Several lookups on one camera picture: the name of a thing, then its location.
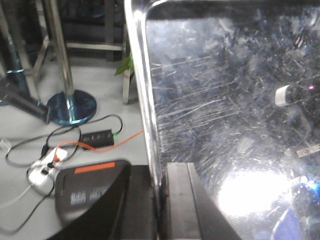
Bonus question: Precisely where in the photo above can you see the green plant leaves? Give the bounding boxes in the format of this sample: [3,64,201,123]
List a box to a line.
[114,55,135,76]

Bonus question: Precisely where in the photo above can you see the black cable on floor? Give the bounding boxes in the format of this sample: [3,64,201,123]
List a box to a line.
[0,113,124,237]

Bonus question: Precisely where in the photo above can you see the black robot base cover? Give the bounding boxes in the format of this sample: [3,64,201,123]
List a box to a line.
[48,159,161,240]

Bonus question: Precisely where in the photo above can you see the silver metal tray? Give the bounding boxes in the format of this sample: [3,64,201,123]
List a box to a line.
[124,0,320,240]

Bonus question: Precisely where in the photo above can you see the chrome stanchion post blue base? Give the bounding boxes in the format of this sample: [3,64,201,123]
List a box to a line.
[45,0,97,126]

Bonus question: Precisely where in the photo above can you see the orange cable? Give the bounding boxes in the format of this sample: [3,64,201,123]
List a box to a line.
[53,128,144,163]

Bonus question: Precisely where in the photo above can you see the white power strip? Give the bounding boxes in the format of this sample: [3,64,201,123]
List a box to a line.
[27,148,68,186]

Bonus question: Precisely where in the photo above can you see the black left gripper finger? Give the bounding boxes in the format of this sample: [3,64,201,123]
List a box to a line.
[165,162,240,240]

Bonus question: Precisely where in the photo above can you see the metal table frame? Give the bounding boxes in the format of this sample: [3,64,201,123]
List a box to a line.
[0,0,138,106]

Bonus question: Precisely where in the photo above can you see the black network switch box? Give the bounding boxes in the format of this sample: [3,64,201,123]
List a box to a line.
[80,129,114,148]

